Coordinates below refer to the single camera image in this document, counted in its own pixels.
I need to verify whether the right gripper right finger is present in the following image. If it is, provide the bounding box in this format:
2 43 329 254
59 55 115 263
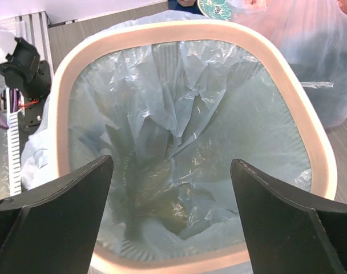
231 159 347 273

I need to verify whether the blue plastic bag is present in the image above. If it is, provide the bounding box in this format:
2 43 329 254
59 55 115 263
21 10 313 274

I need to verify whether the dark blue mat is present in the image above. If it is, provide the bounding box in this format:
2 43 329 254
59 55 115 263
168 0 203 15

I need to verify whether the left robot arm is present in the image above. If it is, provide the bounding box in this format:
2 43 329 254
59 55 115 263
0 26 51 99

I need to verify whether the bag filled with pink trash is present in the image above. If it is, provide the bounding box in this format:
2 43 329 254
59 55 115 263
229 1 347 128

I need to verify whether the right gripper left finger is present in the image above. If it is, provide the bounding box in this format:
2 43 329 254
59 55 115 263
0 156 114 273

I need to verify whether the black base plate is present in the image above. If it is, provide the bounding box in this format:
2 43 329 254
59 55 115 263
18 59 53 138

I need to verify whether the white slotted cable duct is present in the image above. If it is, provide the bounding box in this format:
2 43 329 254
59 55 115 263
6 110 23 198

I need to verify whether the pink bin rim ring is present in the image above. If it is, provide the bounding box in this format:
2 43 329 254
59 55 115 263
50 19 338 274

